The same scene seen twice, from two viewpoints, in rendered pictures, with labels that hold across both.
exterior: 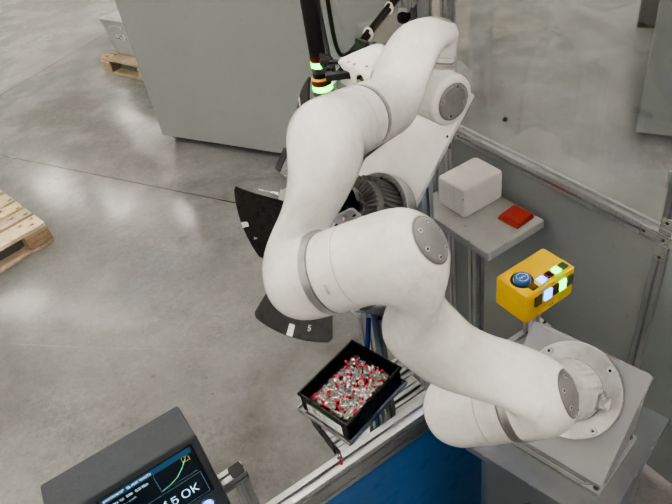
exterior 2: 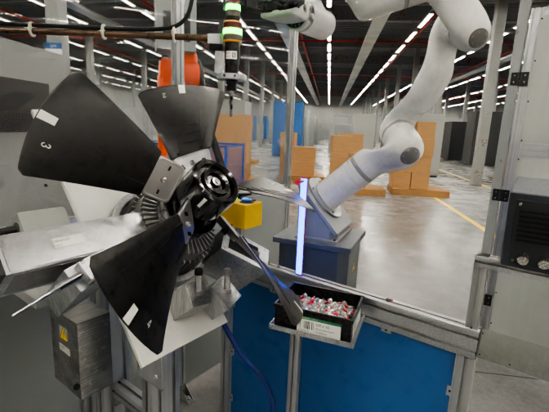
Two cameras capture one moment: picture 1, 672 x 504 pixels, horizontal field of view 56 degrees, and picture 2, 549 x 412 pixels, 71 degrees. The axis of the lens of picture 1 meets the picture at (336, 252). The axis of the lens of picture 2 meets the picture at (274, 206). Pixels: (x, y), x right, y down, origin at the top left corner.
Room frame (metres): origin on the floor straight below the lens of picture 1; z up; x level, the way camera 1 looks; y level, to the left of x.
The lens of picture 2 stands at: (1.60, 0.87, 1.34)
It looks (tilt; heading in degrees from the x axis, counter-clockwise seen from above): 11 degrees down; 243
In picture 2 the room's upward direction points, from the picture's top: 2 degrees clockwise
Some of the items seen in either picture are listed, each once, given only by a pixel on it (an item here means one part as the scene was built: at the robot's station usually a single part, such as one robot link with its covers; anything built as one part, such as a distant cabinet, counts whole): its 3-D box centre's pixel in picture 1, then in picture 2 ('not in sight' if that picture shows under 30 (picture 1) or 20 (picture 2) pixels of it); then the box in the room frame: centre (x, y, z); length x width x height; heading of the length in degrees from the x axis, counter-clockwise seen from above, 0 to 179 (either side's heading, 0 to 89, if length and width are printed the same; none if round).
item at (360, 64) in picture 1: (375, 68); (286, 9); (1.09, -0.13, 1.65); 0.11 x 0.10 x 0.07; 27
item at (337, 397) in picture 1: (350, 390); (319, 313); (1.02, 0.03, 0.84); 0.19 x 0.14 x 0.05; 132
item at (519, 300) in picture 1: (534, 286); (237, 213); (1.09, -0.46, 1.02); 0.16 x 0.10 x 0.11; 117
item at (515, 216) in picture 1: (515, 215); not in sight; (1.56, -0.58, 0.87); 0.08 x 0.08 x 0.02; 31
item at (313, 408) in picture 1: (351, 388); (319, 311); (1.03, 0.03, 0.85); 0.22 x 0.17 x 0.07; 132
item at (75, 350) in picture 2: not in sight; (81, 345); (1.63, -0.23, 0.73); 0.15 x 0.09 x 0.22; 117
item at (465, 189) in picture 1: (466, 184); not in sight; (1.71, -0.47, 0.92); 0.17 x 0.16 x 0.11; 117
